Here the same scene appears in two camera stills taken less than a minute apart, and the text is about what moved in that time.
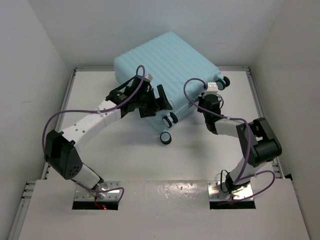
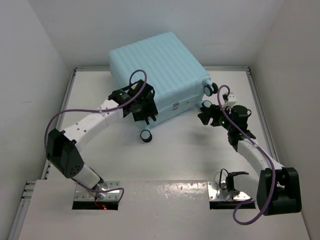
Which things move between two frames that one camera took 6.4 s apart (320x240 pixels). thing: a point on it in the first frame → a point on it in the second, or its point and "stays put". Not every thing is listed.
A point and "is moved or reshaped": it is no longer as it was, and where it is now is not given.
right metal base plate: (215, 193) stays put
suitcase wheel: (165, 138) → (146, 136)
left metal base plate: (105, 190) stays put
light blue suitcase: (174, 63) is moved or reshaped
